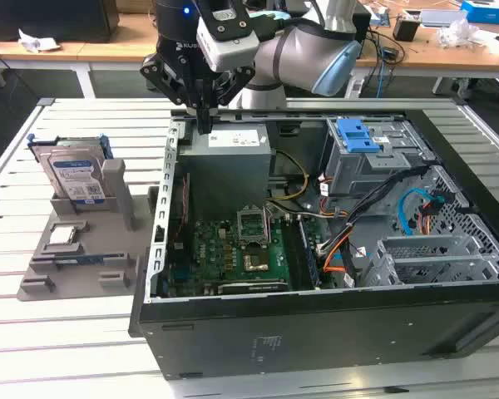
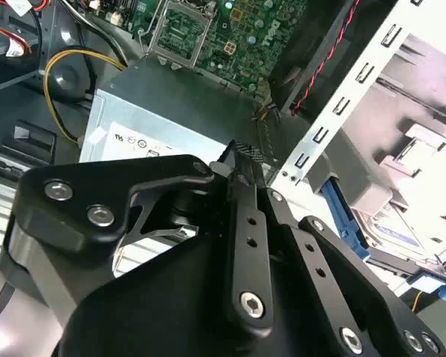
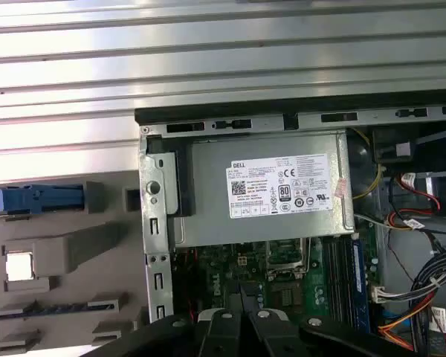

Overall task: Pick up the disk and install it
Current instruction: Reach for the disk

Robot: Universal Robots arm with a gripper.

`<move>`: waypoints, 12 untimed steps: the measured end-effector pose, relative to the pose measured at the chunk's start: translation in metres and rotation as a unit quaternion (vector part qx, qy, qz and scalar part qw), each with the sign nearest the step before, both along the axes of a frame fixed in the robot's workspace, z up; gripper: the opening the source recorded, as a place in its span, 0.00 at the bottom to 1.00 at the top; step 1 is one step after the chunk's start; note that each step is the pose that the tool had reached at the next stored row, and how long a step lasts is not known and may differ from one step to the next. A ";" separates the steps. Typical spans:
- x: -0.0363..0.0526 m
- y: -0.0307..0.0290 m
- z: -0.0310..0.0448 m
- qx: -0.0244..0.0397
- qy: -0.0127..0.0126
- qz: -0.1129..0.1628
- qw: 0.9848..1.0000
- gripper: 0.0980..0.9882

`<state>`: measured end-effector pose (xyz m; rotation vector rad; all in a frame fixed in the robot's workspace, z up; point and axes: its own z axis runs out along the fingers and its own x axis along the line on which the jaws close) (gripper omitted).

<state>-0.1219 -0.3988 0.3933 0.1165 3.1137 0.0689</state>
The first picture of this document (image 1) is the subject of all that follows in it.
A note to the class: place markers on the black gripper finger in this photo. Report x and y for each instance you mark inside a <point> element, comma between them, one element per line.
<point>237,85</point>
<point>162,75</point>

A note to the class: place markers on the hard disk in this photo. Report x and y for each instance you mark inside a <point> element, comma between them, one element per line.
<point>72,170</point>

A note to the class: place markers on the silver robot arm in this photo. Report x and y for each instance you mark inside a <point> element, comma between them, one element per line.
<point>299,54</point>

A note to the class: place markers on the grey metal disk bay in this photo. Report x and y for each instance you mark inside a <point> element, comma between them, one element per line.
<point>424,247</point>
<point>436,270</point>

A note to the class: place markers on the grey power supply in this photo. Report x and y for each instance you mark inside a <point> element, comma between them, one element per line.
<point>224,174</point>

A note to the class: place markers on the large black box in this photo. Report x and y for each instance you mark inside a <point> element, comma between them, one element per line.
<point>50,18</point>

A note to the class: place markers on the crumpled white paper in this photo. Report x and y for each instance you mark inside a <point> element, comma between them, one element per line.
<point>37,41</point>

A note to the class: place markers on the blue plastic cage latch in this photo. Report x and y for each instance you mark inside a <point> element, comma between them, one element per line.
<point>355,137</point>

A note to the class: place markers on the thin locking lever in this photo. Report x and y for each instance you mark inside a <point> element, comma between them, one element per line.
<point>269,226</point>

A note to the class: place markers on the grey metal drive cage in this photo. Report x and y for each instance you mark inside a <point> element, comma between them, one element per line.
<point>357,170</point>

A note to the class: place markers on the blue circuit board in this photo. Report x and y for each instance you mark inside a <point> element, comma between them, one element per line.
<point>379,20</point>

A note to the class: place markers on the grey parts rack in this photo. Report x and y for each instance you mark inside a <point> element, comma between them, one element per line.
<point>104,237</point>

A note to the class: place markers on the green motherboard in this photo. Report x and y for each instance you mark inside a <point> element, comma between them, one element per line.
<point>216,257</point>

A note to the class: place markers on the small black box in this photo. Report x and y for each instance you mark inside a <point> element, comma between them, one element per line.
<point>405,30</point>

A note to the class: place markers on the CPU socket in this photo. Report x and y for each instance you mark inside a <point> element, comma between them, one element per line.
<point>255,262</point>

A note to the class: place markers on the black RAM slot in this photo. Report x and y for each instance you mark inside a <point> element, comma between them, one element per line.
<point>300,266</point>
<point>291,257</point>

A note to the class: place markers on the RAM stick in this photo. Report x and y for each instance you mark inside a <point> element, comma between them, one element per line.
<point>79,259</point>
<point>309,253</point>

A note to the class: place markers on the silver CPU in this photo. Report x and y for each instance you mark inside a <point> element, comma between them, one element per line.
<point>62,235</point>

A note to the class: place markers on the black graphics card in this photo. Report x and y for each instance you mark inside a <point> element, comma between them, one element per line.
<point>249,287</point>

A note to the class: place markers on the long wooden desk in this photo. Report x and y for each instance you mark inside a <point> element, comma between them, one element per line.
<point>441,58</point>

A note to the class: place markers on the flat grey device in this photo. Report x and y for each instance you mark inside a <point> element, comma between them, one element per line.
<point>443,17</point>

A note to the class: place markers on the clear plastic bag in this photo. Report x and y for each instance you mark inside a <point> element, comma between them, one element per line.
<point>457,33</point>

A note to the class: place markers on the black PC case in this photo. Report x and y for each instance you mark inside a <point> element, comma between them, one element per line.
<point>316,332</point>

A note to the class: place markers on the blue cardboard box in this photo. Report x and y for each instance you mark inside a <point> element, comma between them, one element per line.
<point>488,10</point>

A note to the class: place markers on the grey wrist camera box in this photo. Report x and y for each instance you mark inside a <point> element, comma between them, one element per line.
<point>233,50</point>

